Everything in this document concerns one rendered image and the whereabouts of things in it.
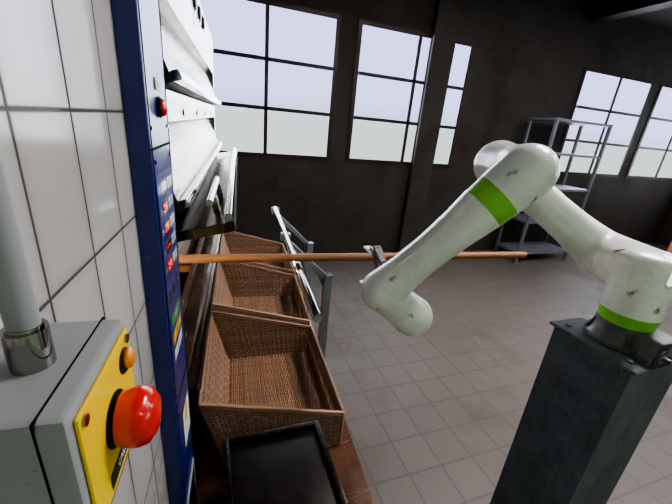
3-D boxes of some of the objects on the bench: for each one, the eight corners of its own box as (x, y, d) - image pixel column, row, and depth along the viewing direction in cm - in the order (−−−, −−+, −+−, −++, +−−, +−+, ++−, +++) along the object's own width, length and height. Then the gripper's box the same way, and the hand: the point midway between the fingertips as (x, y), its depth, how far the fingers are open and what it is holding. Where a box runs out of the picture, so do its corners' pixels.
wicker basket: (198, 473, 109) (193, 406, 100) (209, 360, 159) (206, 308, 150) (343, 446, 123) (351, 385, 113) (311, 350, 173) (314, 302, 164)
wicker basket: (218, 296, 216) (217, 255, 206) (220, 261, 266) (219, 227, 257) (295, 292, 230) (297, 253, 221) (283, 260, 280) (284, 227, 271)
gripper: (384, 254, 101) (359, 231, 120) (373, 326, 109) (351, 294, 128) (407, 253, 103) (379, 231, 122) (394, 324, 112) (370, 293, 131)
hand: (366, 265), depth 124 cm, fingers open, 13 cm apart
